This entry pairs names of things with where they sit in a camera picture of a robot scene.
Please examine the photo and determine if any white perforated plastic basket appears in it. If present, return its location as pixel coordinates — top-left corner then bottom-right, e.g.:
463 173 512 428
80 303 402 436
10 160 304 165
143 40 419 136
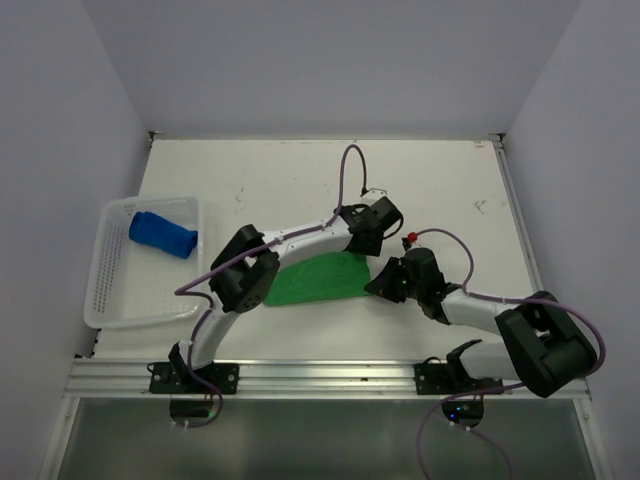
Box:
84 195 204 329

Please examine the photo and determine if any blue towel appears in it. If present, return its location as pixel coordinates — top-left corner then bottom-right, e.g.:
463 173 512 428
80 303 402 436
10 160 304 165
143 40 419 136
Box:
128 212 198 259

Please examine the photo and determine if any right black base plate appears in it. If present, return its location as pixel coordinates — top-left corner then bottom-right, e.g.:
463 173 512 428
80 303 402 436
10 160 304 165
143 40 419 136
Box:
413 357 460 395

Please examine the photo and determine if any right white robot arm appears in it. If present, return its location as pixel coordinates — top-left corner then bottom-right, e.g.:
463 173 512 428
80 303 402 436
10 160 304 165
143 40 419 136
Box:
365 248 598 398

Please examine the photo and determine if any green towel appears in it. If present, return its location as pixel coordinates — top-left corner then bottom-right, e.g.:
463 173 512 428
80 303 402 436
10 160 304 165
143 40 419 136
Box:
264 252 371 307

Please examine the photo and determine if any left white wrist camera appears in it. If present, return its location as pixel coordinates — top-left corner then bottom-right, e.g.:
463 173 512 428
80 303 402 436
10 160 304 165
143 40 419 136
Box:
360 188 387 205

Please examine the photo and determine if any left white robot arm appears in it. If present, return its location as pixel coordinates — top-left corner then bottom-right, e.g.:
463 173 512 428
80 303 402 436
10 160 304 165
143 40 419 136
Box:
169 196 404 393

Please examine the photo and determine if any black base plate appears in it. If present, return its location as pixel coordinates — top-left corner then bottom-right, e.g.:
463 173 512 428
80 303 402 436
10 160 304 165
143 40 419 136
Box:
413 357 460 395
147 362 241 396

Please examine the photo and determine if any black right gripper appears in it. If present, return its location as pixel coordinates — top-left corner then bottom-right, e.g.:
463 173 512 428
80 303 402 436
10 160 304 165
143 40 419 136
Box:
364 257 423 304

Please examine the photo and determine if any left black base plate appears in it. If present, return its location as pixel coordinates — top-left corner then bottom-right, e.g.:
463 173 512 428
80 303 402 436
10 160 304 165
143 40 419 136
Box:
147 362 241 396

